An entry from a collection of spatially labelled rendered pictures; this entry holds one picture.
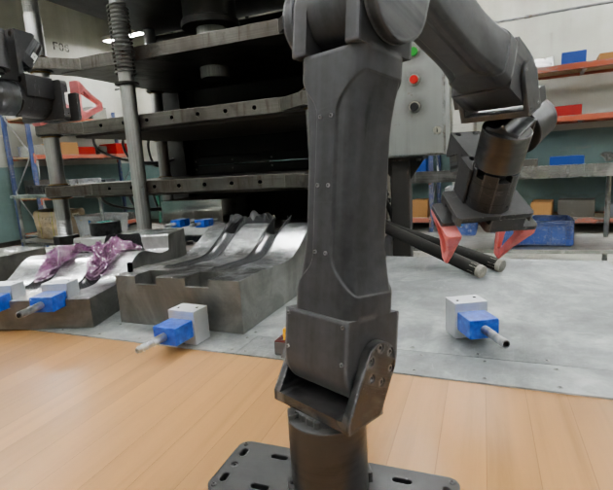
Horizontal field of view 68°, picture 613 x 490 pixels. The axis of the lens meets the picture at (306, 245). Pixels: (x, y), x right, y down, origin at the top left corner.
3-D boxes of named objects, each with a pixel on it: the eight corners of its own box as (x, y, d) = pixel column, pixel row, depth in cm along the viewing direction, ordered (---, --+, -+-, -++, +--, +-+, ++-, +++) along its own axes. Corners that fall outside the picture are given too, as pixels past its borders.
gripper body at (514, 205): (439, 202, 64) (448, 155, 59) (509, 196, 64) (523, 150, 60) (455, 230, 59) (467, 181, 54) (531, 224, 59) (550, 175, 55)
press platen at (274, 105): (337, 149, 136) (334, 82, 133) (35, 170, 186) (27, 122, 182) (393, 150, 212) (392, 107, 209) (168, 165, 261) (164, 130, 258)
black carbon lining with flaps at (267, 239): (228, 282, 81) (223, 229, 79) (156, 278, 87) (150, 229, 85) (303, 245, 112) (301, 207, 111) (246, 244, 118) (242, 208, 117)
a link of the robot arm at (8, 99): (0, 75, 75) (-45, 67, 69) (24, 70, 73) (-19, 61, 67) (7, 118, 76) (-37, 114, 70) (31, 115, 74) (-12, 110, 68)
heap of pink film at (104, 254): (104, 280, 93) (99, 242, 91) (22, 283, 94) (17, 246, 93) (157, 254, 118) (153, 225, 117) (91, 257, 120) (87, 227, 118)
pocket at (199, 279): (211, 300, 75) (209, 279, 75) (185, 298, 77) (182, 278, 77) (226, 293, 80) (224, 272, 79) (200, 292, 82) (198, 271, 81)
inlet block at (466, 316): (523, 362, 58) (524, 322, 58) (486, 366, 58) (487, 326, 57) (476, 327, 71) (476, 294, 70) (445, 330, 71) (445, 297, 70)
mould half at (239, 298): (243, 334, 74) (236, 253, 72) (121, 322, 84) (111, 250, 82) (339, 264, 120) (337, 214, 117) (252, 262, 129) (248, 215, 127)
